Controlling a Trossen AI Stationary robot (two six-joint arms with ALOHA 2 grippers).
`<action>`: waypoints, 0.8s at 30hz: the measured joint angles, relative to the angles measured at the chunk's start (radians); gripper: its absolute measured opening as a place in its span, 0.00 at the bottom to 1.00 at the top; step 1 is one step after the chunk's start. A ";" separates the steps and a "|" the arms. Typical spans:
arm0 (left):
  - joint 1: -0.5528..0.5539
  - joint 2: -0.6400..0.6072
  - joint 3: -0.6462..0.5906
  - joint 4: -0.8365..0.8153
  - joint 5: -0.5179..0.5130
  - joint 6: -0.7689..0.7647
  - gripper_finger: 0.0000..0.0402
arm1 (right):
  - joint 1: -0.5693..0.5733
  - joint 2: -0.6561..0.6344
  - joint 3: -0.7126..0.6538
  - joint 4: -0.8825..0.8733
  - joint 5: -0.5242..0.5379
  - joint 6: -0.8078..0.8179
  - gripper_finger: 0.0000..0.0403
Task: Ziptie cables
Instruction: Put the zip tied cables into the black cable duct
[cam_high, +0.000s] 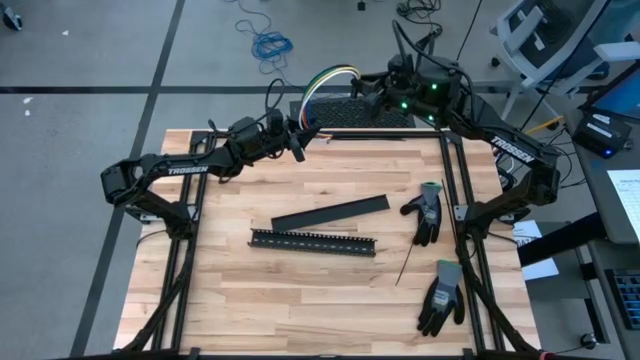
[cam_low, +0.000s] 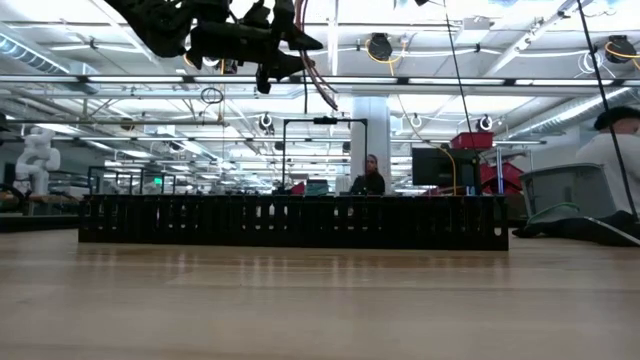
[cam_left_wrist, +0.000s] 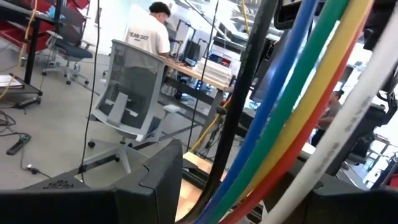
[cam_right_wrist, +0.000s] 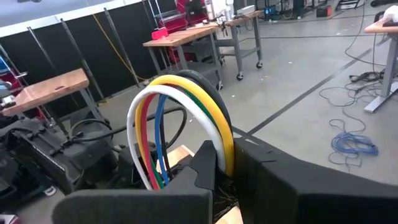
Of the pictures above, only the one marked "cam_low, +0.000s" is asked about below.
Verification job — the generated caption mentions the red wire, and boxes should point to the red wire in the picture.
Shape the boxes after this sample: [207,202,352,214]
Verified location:
[294,0,340,112]

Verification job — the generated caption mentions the black aluminium frame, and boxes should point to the black aluminium frame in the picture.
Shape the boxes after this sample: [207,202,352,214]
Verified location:
[0,213,80,234]

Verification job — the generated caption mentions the long ceiling light bar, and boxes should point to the long ceiling light bar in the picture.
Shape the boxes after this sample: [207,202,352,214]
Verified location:
[0,73,640,87]

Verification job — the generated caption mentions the silver ventilation duct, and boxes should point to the silver ventilation duct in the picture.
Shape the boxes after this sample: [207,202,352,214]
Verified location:
[0,33,71,76]
[502,87,640,139]

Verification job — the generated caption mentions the black background rig frame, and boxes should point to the black background rig frame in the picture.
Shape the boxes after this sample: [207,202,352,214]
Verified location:
[281,116,370,196]

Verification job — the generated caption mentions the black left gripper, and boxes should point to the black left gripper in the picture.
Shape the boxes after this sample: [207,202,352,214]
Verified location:
[185,0,324,95]

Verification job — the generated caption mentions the black ceiling cable reel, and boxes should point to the black ceiling cable reel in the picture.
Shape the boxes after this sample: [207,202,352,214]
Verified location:
[367,32,396,64]
[602,34,640,66]

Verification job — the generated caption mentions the yellow hanging cable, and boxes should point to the yellow hanging cable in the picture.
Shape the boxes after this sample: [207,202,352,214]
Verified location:
[397,94,459,197]

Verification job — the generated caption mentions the white pillar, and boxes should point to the white pillar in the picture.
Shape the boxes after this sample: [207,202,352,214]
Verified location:
[351,94,392,195]

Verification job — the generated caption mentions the long black hanging cable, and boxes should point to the long black hanging cable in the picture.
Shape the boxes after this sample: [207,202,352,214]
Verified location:
[574,0,640,224]
[442,0,476,154]

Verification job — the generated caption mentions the grey white office chair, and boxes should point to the grey white office chair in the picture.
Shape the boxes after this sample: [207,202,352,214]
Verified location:
[518,162,617,224]

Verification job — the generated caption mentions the black monitor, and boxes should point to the black monitor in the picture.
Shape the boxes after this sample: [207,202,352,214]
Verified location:
[411,146,482,189]

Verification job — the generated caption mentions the black slotted cable raceway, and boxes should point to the black slotted cable raceway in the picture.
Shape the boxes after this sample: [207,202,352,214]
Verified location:
[77,193,510,252]

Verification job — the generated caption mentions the person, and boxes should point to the person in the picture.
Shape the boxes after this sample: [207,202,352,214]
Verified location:
[348,153,387,196]
[574,105,640,216]

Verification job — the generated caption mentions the teal crate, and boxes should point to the teal crate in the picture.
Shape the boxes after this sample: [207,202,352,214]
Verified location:
[304,178,331,196]

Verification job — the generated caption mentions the black wire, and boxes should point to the black wire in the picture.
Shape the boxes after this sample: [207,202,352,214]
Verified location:
[294,0,337,109]

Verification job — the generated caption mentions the red storage bin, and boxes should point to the red storage bin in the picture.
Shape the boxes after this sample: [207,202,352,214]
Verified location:
[449,131,495,151]
[478,160,526,196]

